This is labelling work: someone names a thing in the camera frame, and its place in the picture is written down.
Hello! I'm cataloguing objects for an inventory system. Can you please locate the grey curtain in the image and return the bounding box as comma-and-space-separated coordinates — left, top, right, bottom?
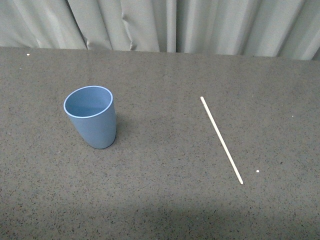
0, 0, 320, 60

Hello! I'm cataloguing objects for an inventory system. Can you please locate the blue plastic cup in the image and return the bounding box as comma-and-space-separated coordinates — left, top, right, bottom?
63, 85, 117, 149

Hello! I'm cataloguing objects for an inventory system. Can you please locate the white chopstick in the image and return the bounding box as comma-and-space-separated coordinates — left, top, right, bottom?
200, 96, 244, 185

